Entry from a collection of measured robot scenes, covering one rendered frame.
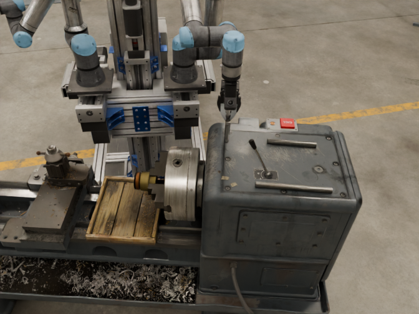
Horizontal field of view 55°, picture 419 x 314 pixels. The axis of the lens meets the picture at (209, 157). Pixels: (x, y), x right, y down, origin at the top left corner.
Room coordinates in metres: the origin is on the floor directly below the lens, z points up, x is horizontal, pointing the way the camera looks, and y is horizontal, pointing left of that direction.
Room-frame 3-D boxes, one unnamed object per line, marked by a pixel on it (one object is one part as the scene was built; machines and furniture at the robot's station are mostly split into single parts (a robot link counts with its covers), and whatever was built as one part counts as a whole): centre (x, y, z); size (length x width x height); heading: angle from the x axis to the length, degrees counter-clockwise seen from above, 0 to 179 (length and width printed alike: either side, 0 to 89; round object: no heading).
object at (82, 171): (1.24, 0.66, 0.99); 0.20 x 0.10 x 0.05; 89
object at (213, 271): (1.16, -0.28, 0.43); 0.60 x 0.48 x 0.86; 89
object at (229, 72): (1.29, -0.06, 1.57); 0.08 x 0.08 x 0.05
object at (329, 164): (1.16, -0.28, 1.06); 0.59 x 0.48 x 0.39; 89
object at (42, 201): (1.18, 0.69, 0.95); 0.43 x 0.17 x 0.05; 179
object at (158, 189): (1.06, 0.20, 1.09); 0.12 x 0.11 x 0.05; 179
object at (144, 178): (1.16, 0.27, 1.08); 0.09 x 0.09 x 0.09; 89
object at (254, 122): (1.37, -0.17, 1.24); 0.09 x 0.08 x 0.03; 89
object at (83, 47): (1.80, 0.65, 1.33); 0.13 x 0.12 x 0.14; 29
